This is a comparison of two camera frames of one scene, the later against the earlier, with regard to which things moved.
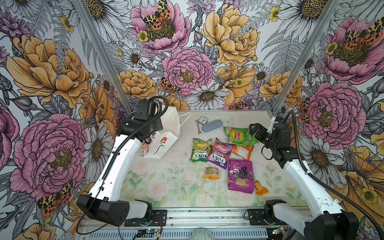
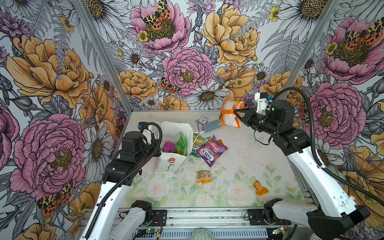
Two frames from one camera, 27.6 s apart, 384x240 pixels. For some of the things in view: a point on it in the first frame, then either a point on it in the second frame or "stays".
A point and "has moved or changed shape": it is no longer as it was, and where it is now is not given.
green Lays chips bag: (241, 136) -> (180, 146)
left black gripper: (159, 126) -> (153, 144)
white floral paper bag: (162, 141) has moved or changed shape
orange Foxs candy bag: (244, 151) -> (227, 117)
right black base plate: (256, 217) stays
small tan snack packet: (211, 173) -> (203, 176)
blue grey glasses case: (212, 125) stays
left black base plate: (159, 219) stays
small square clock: (203, 120) stays
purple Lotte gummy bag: (241, 176) -> (168, 147)
